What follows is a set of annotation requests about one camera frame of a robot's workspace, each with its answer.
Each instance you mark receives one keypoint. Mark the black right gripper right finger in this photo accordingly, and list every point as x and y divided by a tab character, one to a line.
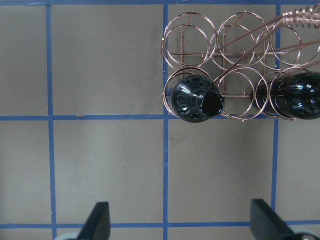
265	224

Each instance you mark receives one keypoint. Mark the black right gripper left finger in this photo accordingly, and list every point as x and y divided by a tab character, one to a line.
97	225

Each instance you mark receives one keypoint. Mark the dark wine bottle in basket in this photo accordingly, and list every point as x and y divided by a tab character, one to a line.
195	99

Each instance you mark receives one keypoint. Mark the copper wire wine basket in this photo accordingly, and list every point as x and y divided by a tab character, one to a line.
244	52

